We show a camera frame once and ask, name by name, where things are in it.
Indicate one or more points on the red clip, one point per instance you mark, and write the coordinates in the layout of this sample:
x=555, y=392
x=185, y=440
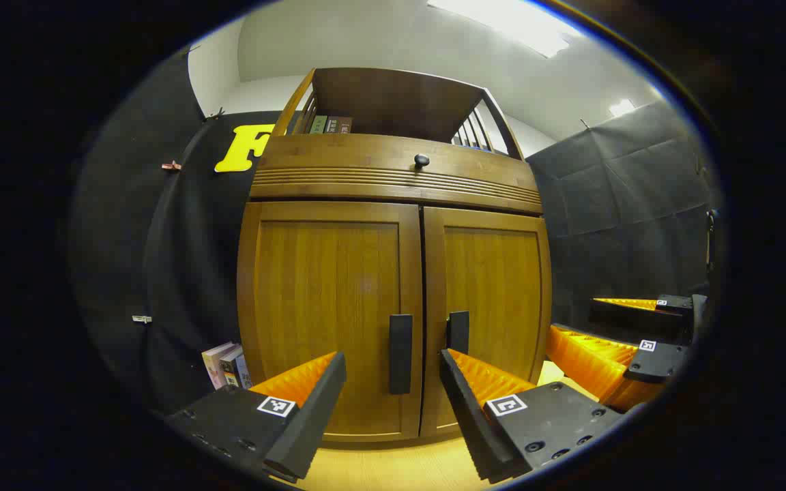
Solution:
x=171, y=166

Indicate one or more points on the blue book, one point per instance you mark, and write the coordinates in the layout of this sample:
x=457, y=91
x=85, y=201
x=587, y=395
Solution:
x=244, y=372

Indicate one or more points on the black drawer knob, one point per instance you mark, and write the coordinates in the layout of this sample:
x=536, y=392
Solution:
x=421, y=161

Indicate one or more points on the black clip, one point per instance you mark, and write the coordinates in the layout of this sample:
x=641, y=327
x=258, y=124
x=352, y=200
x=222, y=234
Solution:
x=214, y=114

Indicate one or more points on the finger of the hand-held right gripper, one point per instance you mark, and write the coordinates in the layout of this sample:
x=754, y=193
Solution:
x=632, y=320
x=587, y=361

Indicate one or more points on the white and dark book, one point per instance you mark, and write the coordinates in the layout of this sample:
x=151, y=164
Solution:
x=230, y=368

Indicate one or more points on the large ceiling light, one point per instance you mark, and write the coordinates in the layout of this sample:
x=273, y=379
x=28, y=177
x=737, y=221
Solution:
x=509, y=24

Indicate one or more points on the black backdrop cloth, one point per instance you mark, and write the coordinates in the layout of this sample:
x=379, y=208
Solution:
x=181, y=273

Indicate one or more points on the wooden ribbed drawer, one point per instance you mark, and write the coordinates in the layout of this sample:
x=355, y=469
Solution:
x=338, y=153

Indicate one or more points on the small ceiling light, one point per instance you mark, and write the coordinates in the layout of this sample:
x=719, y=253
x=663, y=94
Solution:
x=621, y=107

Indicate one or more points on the purple book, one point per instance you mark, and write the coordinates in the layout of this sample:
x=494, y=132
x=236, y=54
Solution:
x=214, y=365

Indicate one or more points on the wooden double-door shoe cabinet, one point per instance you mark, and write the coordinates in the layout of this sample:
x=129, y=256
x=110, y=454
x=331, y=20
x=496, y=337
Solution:
x=400, y=95

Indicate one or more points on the wooden shoe cabinet door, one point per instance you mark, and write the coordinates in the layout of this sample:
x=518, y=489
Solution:
x=495, y=286
x=325, y=293

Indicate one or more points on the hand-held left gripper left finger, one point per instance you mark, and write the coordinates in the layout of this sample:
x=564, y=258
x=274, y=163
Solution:
x=318, y=416

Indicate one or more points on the brown book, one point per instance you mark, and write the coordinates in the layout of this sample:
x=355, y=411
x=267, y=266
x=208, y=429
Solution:
x=340, y=125

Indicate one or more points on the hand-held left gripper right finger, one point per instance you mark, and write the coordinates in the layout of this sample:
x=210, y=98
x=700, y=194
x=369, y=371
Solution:
x=468, y=423

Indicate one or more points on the green book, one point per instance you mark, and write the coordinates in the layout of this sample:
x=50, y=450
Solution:
x=318, y=125

